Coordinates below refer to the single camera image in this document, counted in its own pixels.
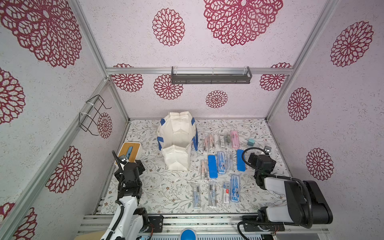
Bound clear case red-white label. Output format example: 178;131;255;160
222;181;231;204

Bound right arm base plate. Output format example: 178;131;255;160
242;216;285;232

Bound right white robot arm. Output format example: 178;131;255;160
240;147;334;229

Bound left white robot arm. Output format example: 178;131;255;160
101;151;149;240

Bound long blue-trim compass case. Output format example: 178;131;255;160
230;175;241;203

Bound blue round button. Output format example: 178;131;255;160
179;229;198;240

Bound pink clear stationery case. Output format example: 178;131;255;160
231;130;240;149

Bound clear blue-trim compass case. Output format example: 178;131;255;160
217;151;226;175

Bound blue-rimmed clear case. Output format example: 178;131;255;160
208;155;218;179

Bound clear green compass set case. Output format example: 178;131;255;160
226;134;232;147

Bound clear pen case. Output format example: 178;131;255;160
219;135;226;149

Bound blue stationery case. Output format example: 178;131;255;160
237;149;246;172

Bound black wire wall rack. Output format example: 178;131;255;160
78;95;112;136

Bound clear case dark compass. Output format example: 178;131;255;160
193;182;201;209

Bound clear case peach compass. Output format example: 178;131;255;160
203;136;210;152

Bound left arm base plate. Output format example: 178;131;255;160
121;214;165;234

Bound white canvas bag blue handles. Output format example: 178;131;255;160
157;111;198;171

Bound small teal cube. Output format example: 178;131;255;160
247;139;255;147

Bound clear slim pencil case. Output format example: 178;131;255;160
226;151;234;170

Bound white box wooden lid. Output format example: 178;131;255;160
117;142;143;167

